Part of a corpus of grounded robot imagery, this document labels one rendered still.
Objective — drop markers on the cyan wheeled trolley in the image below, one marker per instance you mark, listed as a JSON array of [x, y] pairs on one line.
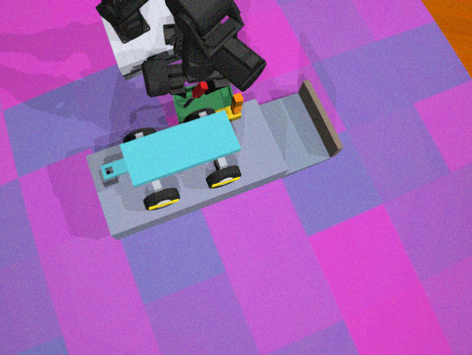
[[149, 155]]

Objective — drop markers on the grey ramp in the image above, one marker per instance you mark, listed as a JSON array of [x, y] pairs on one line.
[[277, 139]]

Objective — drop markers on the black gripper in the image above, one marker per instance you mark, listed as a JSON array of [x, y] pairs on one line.
[[161, 79]]

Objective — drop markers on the red-headed stop pin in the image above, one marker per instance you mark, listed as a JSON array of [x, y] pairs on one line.
[[197, 93]]

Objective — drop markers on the green tray floor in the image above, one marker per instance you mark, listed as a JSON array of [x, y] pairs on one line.
[[216, 100]]

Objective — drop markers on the yellow wheel chock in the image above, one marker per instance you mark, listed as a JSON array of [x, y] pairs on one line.
[[234, 111]]

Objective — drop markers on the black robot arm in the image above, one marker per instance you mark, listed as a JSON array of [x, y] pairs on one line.
[[205, 37]]

